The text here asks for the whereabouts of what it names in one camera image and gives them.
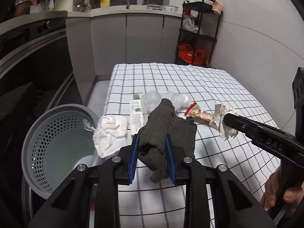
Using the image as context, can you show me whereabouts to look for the white tissue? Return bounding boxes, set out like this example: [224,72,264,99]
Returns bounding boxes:
[93,115,128,158]

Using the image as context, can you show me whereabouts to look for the dark grey rag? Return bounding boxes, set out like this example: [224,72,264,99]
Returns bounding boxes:
[138,98,197,184]

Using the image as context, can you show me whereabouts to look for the green white carton box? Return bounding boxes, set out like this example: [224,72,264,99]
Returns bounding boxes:
[130,94,144,135]

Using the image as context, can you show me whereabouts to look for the white paper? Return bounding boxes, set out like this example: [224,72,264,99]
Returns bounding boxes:
[209,103,239,141]

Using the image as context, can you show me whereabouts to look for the red gold snack wrapper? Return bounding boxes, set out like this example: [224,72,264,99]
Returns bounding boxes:
[184,102,213,123]

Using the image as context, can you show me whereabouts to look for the clear plastic bag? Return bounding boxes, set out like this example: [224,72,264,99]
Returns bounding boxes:
[163,92,192,110]
[182,18,202,34]

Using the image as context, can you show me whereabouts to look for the clear plastic cup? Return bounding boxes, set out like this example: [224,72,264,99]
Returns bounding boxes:
[141,92,162,114]

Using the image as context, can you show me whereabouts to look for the grey perforated trash bin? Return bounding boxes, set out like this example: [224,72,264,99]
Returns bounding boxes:
[21,104,99,199]

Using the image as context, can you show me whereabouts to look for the grey kitchen cabinets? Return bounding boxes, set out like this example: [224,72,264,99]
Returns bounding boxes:
[66,12,181,103]

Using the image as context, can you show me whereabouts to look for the person's right hand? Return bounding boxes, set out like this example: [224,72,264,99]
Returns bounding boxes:
[260,166,304,212]

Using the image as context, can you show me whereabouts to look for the red plastic bag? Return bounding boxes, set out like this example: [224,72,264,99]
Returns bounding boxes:
[178,44,207,66]

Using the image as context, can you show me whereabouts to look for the black metal shelf rack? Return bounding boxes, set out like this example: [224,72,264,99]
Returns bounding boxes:
[175,0,224,67]

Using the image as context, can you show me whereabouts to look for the black built-in oven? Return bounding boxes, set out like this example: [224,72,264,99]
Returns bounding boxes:
[1,17,73,226]

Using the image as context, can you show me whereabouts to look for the clear plastic bag on shelf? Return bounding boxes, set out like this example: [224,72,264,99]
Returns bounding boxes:
[182,18,202,34]

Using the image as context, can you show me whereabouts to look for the red checkered cloth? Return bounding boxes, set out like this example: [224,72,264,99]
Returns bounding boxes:
[212,0,224,15]

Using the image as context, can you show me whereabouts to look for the white mug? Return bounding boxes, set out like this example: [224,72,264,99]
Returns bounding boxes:
[137,0,144,5]

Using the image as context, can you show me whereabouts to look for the yellow detergent bottle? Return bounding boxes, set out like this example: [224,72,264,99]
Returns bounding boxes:
[99,0,110,8]

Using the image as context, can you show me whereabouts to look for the brown cooking pot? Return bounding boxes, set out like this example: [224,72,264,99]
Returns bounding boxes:
[14,0,38,17]

